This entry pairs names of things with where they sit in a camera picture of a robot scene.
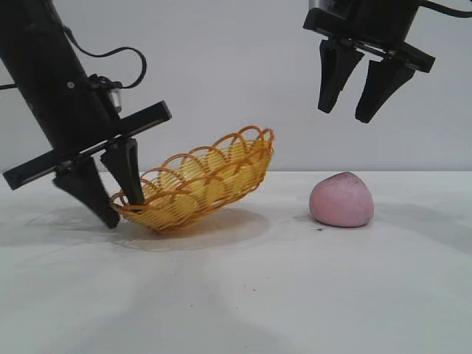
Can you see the pink peach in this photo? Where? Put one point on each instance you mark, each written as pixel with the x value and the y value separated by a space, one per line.
pixel 341 203

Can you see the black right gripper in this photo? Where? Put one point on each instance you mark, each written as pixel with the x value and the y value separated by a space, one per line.
pixel 368 18

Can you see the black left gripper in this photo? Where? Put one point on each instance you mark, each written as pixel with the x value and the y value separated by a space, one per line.
pixel 55 85

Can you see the yellow woven wicker basket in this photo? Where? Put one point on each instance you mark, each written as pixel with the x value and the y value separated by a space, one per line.
pixel 195 199

